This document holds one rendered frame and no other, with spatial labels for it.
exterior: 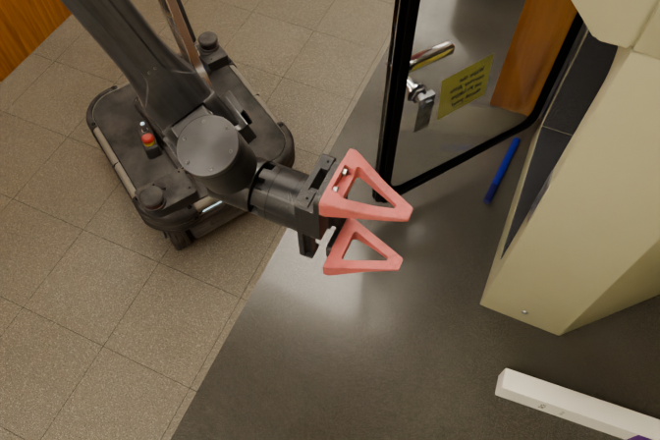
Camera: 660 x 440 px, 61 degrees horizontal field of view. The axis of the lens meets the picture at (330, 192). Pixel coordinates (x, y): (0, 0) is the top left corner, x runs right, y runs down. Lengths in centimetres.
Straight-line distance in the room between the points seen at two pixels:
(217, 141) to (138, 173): 136
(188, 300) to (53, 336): 41
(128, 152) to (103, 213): 29
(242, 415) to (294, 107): 163
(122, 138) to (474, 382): 146
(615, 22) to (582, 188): 18
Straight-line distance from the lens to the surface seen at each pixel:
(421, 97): 66
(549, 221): 62
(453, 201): 90
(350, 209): 49
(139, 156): 190
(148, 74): 57
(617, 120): 50
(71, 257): 206
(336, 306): 80
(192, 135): 51
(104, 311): 194
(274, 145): 183
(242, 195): 56
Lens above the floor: 169
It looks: 57 degrees down
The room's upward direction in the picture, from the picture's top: straight up
